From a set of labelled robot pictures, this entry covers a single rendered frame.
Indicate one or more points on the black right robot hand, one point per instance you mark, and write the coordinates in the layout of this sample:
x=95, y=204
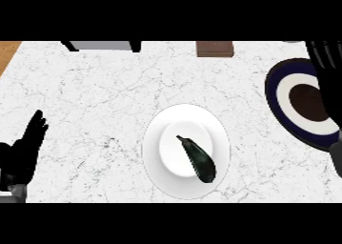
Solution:
x=335, y=95

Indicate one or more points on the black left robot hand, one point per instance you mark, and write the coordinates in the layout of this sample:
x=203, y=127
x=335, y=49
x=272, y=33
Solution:
x=23, y=152

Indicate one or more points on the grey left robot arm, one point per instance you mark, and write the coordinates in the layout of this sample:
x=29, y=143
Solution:
x=11, y=194

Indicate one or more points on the navy and white plate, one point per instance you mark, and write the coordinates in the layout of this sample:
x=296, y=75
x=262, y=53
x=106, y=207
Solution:
x=291, y=95

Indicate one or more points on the dark eggplant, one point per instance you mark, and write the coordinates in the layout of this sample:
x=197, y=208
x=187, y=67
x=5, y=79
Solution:
x=201, y=160

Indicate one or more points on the brown wooden block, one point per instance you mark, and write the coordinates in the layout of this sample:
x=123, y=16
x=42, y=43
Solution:
x=215, y=48

